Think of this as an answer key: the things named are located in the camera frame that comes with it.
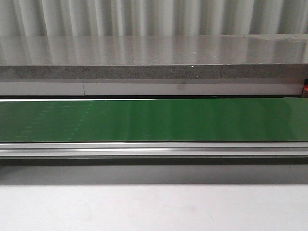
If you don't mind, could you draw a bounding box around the grey speckled stone countertop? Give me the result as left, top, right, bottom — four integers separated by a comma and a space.
0, 34, 308, 81

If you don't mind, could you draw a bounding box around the green conveyor belt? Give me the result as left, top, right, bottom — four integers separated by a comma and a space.
0, 98, 308, 142

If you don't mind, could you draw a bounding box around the white pleated curtain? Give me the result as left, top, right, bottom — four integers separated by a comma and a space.
0, 0, 308, 36

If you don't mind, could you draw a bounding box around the aluminium conveyor side rail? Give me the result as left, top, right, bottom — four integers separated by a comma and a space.
0, 141, 308, 166

